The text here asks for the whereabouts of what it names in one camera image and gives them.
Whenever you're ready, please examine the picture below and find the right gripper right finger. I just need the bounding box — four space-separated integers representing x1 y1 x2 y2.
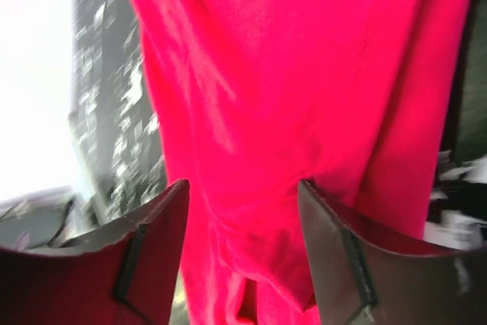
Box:
298 180 486 324

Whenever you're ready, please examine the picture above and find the red t shirt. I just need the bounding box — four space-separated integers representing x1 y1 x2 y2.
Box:
131 0 470 324

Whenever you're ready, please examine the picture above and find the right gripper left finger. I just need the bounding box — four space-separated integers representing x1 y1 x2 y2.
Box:
1 180 189 324

